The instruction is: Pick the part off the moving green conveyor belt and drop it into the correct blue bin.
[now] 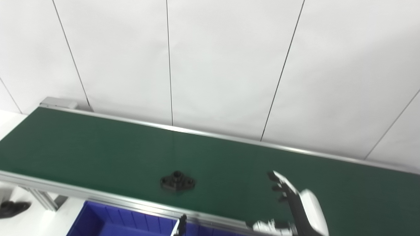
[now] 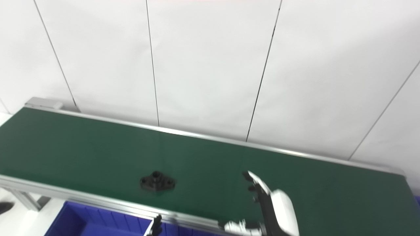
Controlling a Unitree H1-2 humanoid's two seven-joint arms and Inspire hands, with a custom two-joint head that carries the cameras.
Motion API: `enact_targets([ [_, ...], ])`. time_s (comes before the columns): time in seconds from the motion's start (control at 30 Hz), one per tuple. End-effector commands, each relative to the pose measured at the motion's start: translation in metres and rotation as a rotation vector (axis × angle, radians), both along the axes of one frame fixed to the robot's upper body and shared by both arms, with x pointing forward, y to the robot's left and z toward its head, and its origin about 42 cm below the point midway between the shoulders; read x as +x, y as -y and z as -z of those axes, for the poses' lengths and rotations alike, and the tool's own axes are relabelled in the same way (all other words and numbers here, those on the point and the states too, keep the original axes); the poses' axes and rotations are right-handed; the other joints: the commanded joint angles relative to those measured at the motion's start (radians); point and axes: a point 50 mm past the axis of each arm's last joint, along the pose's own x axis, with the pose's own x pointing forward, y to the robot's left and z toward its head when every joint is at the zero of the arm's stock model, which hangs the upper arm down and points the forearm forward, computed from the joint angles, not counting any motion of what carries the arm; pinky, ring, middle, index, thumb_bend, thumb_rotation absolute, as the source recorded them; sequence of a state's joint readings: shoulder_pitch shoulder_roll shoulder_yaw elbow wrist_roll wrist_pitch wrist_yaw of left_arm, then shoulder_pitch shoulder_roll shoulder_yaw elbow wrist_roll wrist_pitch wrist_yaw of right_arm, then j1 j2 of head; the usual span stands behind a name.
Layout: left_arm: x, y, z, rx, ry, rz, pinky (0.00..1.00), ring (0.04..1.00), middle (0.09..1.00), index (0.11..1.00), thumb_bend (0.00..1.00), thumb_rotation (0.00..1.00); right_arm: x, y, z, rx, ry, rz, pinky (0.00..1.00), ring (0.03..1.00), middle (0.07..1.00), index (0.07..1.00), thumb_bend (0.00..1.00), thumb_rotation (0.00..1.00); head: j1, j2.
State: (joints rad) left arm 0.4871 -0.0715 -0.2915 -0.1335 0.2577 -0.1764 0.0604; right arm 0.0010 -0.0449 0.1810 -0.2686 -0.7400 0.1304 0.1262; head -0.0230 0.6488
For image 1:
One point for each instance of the aluminium conveyor leg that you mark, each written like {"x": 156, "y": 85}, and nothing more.
{"x": 44, "y": 199}

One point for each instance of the green conveyor belt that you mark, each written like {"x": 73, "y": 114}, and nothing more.
{"x": 98, "y": 196}
{"x": 229, "y": 164}

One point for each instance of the blue plastic bin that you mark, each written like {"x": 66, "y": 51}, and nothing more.
{"x": 115, "y": 223}

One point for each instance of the black object on floor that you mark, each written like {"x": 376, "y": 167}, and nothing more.
{"x": 13, "y": 209}

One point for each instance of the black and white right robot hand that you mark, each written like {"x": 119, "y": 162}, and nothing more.
{"x": 310, "y": 213}

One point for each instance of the black metal flange part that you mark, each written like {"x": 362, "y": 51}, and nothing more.
{"x": 177, "y": 183}

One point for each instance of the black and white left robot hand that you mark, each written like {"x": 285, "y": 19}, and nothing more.
{"x": 179, "y": 229}

